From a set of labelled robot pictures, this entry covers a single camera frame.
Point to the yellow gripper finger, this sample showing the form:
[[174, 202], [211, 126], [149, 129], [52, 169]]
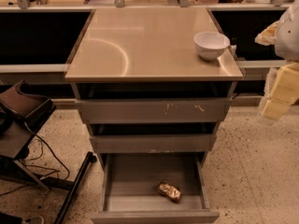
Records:
[[281, 91]]

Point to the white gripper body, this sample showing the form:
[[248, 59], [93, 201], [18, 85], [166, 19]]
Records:
[[288, 37]]

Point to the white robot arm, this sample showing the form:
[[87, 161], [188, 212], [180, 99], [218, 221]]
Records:
[[287, 45]]

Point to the grey metal drawer cabinet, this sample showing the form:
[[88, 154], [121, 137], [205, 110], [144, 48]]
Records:
[[149, 53]]

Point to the grey top drawer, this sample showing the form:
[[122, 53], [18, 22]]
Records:
[[146, 111]]

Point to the grey middle drawer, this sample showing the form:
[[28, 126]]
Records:
[[152, 143]]

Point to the grey open bottom drawer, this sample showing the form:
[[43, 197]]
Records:
[[130, 196]]

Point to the white ceramic bowl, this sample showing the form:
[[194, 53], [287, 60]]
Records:
[[210, 45]]

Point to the black metal leg bar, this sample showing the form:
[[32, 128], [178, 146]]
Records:
[[89, 158]]

